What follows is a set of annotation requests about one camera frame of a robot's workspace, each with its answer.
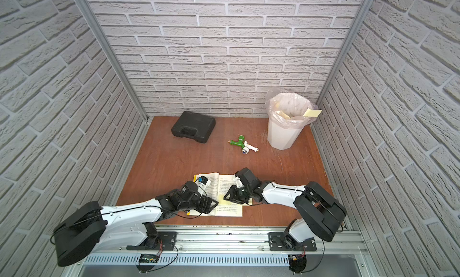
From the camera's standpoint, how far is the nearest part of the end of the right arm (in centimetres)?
66

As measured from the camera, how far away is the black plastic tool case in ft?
3.49

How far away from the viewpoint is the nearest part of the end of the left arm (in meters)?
0.66
